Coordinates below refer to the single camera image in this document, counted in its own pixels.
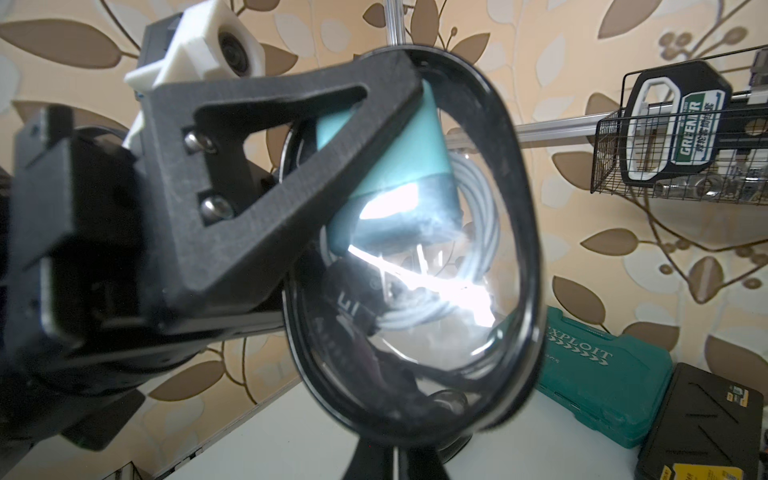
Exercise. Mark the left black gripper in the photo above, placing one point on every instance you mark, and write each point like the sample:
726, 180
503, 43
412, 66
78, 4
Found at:
219, 237

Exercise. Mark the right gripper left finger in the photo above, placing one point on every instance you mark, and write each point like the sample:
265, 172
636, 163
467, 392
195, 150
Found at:
370, 461

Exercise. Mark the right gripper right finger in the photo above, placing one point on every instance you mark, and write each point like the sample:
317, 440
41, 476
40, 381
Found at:
420, 463

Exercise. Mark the green charger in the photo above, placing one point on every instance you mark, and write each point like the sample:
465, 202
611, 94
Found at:
409, 196

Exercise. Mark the green plastic tool case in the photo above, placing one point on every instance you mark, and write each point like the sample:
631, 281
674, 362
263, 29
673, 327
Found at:
611, 384

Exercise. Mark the black yellow-label case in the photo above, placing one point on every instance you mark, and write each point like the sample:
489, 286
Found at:
707, 427

